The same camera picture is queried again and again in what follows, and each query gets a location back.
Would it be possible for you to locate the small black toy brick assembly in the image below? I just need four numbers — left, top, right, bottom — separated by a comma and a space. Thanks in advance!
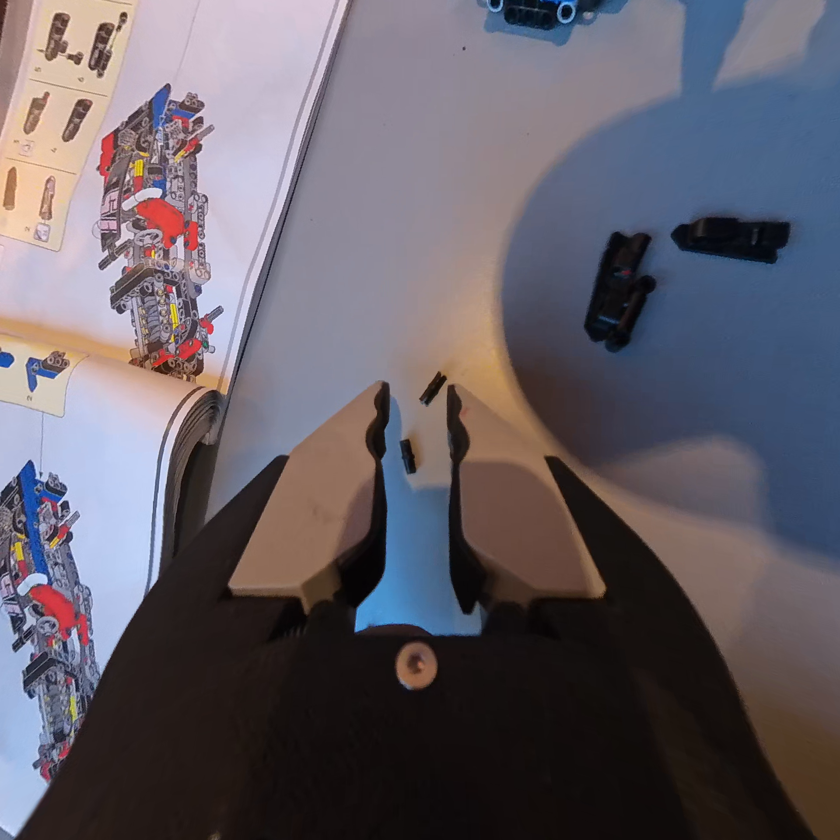
584, 230, 657, 352

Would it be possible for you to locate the black toy brick beam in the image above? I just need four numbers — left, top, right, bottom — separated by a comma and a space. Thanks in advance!
671, 217, 791, 265

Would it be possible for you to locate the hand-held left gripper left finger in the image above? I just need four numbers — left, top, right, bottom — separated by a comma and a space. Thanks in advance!
226, 381, 392, 609

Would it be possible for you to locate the toy brick car model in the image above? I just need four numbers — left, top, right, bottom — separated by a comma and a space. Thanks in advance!
486, 0, 601, 27

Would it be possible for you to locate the toy brick instruction booklet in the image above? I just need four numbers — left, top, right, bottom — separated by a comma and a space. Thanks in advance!
0, 0, 352, 785

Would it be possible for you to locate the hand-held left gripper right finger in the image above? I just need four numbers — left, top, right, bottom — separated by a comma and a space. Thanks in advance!
447, 384, 607, 616

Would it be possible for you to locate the grey desk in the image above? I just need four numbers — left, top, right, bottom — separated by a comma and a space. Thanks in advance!
157, 0, 840, 840

